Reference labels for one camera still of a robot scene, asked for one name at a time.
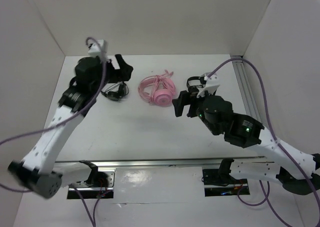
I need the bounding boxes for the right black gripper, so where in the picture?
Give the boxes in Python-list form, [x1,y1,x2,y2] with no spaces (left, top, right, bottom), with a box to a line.
[171,86,219,135]

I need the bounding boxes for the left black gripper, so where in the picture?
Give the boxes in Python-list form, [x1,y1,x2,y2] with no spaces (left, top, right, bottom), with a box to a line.
[91,54,133,95]

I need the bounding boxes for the pink headphones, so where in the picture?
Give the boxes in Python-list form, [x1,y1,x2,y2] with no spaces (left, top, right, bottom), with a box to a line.
[137,69,176,107]

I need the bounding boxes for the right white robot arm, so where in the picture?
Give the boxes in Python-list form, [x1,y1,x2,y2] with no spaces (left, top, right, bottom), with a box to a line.
[172,90,320,196]

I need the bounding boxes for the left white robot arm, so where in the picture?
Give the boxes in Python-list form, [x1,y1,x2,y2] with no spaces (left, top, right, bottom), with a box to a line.
[8,54,134,199]

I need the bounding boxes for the right black headphones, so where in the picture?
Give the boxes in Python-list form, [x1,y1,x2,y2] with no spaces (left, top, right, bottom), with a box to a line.
[186,76,206,93]

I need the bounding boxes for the black headphones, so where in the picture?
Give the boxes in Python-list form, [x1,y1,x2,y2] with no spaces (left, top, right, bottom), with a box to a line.
[186,76,206,93]
[100,81,130,102]

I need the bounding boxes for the left black headphones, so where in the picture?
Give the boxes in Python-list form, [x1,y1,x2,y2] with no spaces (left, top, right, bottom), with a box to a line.
[100,81,130,102]

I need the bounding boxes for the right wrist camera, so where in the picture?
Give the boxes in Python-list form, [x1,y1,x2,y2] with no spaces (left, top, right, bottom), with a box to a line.
[196,72,220,98]

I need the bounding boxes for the aluminium front rail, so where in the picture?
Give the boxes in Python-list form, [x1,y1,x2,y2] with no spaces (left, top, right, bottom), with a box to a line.
[54,156,266,168]

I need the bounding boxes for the aluminium side rail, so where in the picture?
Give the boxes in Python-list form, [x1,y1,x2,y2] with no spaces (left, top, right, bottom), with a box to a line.
[231,55,261,122]

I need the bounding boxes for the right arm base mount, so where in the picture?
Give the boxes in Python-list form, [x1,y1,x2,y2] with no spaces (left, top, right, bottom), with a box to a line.
[201,169,250,197]

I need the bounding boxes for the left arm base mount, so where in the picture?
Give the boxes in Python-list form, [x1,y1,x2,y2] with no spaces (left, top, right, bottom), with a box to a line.
[72,168,116,200]

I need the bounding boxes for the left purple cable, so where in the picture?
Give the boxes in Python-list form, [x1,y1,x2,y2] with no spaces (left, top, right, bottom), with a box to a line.
[0,36,113,227]

